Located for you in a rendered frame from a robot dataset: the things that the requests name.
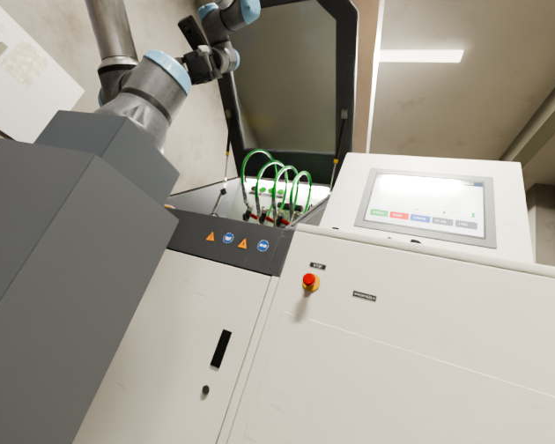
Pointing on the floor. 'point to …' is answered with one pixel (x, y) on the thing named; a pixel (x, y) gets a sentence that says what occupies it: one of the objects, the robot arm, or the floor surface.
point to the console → (412, 334)
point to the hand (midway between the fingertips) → (174, 55)
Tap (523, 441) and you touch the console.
